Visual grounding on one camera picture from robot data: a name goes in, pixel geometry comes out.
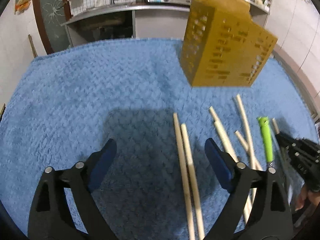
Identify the brown framed door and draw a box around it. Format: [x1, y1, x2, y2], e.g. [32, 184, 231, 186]
[32, 0, 73, 54]

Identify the grey utensil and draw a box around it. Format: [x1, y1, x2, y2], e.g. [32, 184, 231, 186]
[274, 136, 295, 205]

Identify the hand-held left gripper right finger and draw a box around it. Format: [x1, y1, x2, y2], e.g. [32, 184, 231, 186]
[204, 138, 294, 240]

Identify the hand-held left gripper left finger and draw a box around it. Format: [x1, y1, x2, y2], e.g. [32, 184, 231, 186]
[27, 138, 118, 240]

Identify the green handled knife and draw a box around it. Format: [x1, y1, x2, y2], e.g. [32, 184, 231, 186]
[257, 116, 275, 168]

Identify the wooden broom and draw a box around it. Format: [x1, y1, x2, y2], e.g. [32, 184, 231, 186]
[28, 34, 38, 58]

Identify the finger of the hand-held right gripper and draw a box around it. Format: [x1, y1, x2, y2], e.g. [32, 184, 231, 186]
[275, 132, 312, 179]
[292, 137, 320, 165]

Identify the orange wall decoration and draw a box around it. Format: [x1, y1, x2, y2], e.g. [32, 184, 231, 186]
[14, 0, 32, 14]

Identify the blue fluffy blanket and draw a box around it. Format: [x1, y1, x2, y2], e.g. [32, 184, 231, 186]
[0, 37, 320, 240]

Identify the yellow perforated utensil holder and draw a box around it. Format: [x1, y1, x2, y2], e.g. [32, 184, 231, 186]
[179, 0, 278, 88]

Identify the person's right hand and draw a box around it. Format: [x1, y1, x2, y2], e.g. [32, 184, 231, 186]
[294, 184, 313, 212]

